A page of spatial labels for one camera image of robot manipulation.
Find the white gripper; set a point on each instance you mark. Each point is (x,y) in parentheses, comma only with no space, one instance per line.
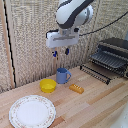
(62,39)

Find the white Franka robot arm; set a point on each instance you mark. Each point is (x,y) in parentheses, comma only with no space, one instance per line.
(71,13)

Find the black oven door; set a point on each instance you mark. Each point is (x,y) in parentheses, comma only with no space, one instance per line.
(95,74)

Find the black oven tray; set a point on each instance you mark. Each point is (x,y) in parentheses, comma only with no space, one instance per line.
(107,59)

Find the blue mug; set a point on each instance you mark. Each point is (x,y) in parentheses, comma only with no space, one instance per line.
(61,76)

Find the woven folding screen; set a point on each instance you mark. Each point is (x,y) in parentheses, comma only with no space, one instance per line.
(31,40)

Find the yellow bowl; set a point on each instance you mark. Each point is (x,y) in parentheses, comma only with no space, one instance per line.
(48,85)

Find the orange rectangular block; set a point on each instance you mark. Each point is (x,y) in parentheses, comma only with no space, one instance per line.
(76,88)

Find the black dish rack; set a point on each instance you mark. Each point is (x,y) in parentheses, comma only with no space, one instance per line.
(115,43)

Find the white floral rim plate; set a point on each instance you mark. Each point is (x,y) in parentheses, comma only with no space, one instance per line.
(32,112)

